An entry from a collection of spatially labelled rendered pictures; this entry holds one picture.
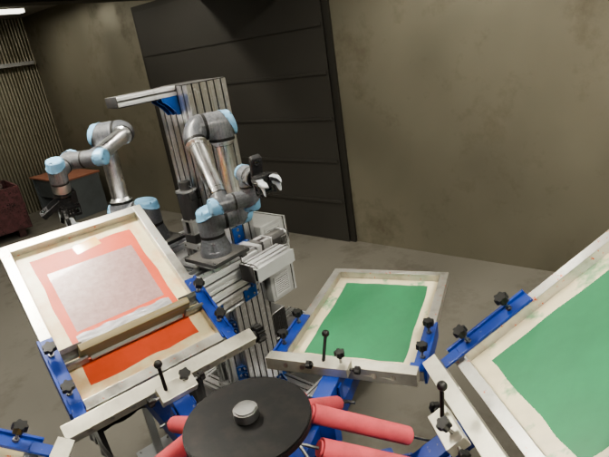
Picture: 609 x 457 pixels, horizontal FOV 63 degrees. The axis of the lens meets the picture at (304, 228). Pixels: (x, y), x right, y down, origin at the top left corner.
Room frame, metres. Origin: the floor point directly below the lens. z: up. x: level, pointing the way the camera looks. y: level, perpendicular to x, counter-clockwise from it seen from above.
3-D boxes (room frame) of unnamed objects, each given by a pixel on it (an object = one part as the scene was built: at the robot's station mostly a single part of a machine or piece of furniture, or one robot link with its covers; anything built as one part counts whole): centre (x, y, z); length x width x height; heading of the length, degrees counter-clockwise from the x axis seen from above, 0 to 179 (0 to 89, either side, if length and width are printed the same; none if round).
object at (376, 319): (1.79, -0.17, 1.05); 1.08 x 0.61 x 0.23; 155
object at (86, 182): (8.39, 3.86, 0.33); 1.23 x 0.64 x 0.66; 48
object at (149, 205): (2.55, 0.81, 1.42); 0.13 x 0.12 x 0.14; 82
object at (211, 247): (2.22, 0.43, 1.31); 0.15 x 0.15 x 0.10
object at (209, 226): (2.22, 0.43, 1.42); 0.13 x 0.12 x 0.14; 114
